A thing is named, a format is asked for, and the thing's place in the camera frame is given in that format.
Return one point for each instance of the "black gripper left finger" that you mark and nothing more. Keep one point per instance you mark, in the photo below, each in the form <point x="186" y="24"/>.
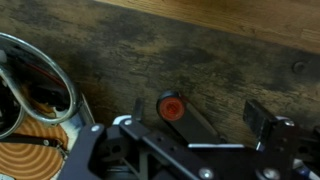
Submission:
<point x="156" y="150"/>

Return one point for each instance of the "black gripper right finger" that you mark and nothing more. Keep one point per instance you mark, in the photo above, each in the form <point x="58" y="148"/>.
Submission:
<point x="286" y="150"/>

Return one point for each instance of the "black object with red spot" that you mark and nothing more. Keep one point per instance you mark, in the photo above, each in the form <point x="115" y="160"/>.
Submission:
<point x="186" y="121"/>

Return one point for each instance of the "blue ceramic bowl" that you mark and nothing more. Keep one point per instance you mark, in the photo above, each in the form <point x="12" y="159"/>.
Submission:
<point x="30" y="163"/>

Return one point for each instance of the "dark wooden console table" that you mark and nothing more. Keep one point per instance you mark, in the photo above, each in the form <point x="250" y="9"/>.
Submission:
<point x="166" y="56"/>

